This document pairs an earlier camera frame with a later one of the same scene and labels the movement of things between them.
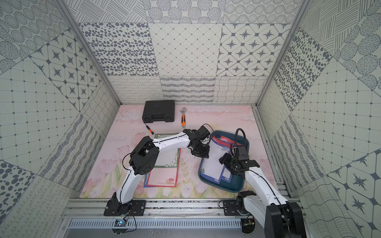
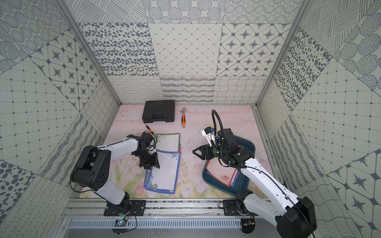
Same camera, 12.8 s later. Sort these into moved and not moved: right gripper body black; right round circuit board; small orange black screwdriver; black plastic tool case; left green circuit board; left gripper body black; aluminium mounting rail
Moved: right gripper body black; left gripper body black
Not moved: aluminium mounting rail; black plastic tool case; small orange black screwdriver; left green circuit board; right round circuit board
